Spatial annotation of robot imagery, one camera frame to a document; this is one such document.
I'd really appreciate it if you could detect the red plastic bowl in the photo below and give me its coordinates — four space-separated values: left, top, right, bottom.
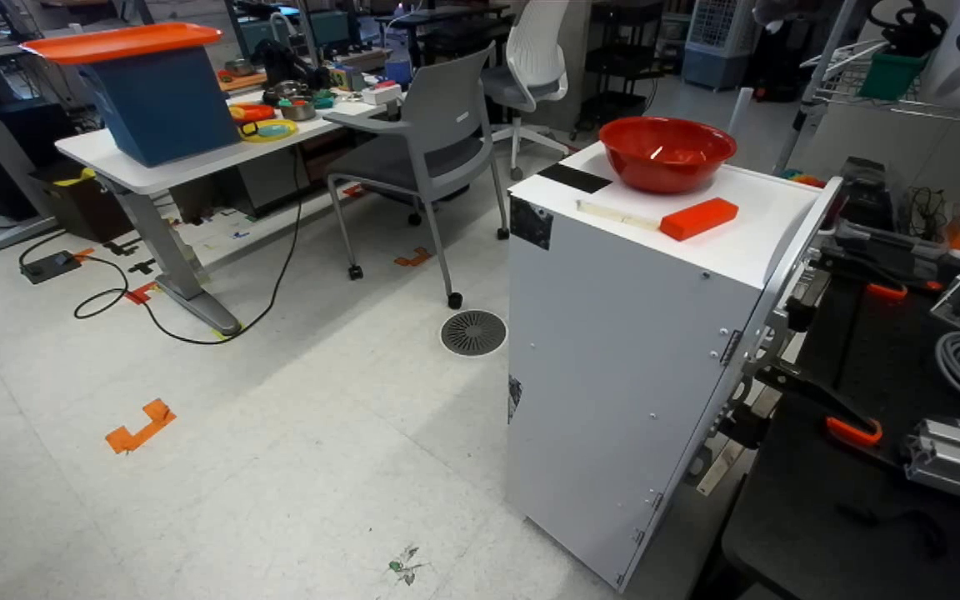
596 115 741 197

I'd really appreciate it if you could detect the round grey floor drain cover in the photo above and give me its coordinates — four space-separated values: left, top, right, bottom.
438 307 511 361

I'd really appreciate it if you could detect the black rectangular patch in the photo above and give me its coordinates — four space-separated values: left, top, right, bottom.
538 160 614 193

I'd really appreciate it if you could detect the beige tape strip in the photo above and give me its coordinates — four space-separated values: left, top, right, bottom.
574 197 665 234

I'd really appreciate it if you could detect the grey office chair on casters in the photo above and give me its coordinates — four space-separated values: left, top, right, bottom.
323 44 514 313

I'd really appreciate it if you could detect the orange rectangular block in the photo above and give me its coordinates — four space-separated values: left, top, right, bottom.
655 197 743 244

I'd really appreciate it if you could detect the white office chair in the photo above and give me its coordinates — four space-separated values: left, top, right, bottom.
481 0 574 171

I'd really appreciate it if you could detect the blue white air cooler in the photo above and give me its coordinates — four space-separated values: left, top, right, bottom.
679 0 773 93

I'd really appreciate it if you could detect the white desk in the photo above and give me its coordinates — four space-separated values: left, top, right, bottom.
54 93 408 341

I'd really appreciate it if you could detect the blue storage bin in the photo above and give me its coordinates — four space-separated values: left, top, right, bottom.
75 44 242 171

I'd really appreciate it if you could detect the black perforated workbench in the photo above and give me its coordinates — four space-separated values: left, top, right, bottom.
718 260 960 600

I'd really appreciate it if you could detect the black power brick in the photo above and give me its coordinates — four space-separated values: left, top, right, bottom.
15 246 85 287

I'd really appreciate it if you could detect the orange bin lid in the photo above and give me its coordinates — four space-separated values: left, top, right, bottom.
21 16 225 67

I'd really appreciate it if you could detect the green box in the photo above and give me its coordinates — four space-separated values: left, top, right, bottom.
855 47 934 108

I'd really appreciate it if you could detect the black floor cable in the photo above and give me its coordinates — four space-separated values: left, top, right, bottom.
70 197 306 349

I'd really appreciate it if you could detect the orange bracket floor tape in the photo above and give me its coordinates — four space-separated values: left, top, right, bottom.
102 398 180 457

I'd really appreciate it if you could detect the black clamp orange handle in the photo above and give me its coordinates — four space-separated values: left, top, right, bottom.
823 226 950 309
753 361 889 457

